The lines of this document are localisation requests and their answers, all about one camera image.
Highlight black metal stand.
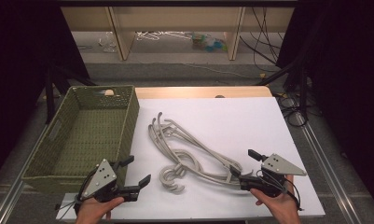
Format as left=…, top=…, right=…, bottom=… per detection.
left=44, top=63, right=99, bottom=125
left=253, top=55, right=310, bottom=119

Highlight green woven basket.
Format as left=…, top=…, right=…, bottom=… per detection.
left=21, top=84, right=141, bottom=194

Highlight white table sheet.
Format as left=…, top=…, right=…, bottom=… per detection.
left=55, top=96, right=326, bottom=222

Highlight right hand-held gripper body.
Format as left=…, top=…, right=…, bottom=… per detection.
left=239, top=153, right=308, bottom=199

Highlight white wire hangers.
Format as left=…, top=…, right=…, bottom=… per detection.
left=135, top=30, right=192, bottom=42

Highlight person's right hand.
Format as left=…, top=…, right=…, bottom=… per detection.
left=249, top=174, right=302, bottom=224

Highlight coiled black floor cable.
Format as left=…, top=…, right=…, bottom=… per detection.
left=274, top=91, right=311, bottom=128

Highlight aluminium rail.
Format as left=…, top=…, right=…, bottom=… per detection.
left=0, top=124, right=52, bottom=224
left=291, top=110, right=363, bottom=224

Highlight light wooden shelf unit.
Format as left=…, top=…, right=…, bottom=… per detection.
left=60, top=6, right=296, bottom=62

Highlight hanging black cables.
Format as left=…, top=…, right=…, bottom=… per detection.
left=239, top=7, right=285, bottom=65

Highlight thin white floor cable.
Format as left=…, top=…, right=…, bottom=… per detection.
left=134, top=60, right=261, bottom=80

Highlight black curtain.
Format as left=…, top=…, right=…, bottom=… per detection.
left=276, top=0, right=374, bottom=206
left=0, top=0, right=90, bottom=188

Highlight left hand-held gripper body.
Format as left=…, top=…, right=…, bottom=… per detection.
left=78, top=159, right=141, bottom=203

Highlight person's left hand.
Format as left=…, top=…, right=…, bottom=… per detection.
left=75, top=195, right=125, bottom=224

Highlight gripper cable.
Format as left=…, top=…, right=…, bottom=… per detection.
left=54, top=198, right=83, bottom=218
left=286, top=177, right=304, bottom=213

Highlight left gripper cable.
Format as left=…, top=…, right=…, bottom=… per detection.
left=54, top=198, right=83, bottom=218

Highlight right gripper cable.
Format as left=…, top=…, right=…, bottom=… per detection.
left=286, top=177, right=304, bottom=213

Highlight clear plastic item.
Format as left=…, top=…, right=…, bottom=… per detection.
left=97, top=31, right=118, bottom=53

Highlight pile of colourful toys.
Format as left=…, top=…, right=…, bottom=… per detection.
left=190, top=32, right=229, bottom=53

